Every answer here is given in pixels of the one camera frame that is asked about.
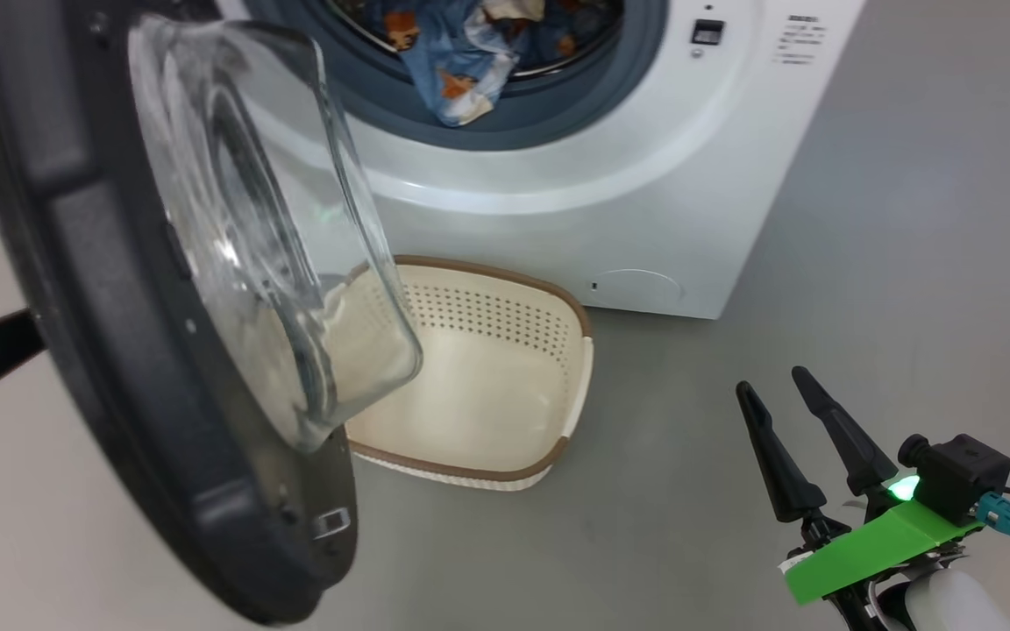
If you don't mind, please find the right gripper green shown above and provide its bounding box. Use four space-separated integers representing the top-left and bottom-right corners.
735 365 984 631

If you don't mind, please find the dark round glass washer door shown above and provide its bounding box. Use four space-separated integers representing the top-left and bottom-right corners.
0 0 425 627

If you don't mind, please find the blue cartoon print garment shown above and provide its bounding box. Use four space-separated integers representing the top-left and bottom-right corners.
356 0 620 128

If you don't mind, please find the beige cloth garment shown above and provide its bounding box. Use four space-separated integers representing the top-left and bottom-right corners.
483 0 548 23

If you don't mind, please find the white front-load washing machine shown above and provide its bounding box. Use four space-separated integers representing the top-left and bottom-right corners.
216 0 870 321

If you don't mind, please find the cream perforated laundry basket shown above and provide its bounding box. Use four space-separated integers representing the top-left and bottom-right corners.
330 254 595 492

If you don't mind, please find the grey rubber door gasket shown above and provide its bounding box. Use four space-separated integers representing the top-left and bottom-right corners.
242 0 671 152

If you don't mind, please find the round filter access cover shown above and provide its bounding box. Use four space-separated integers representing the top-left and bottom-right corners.
588 268 686 312

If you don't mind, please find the steel washer drum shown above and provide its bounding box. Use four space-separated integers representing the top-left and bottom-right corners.
325 0 627 80

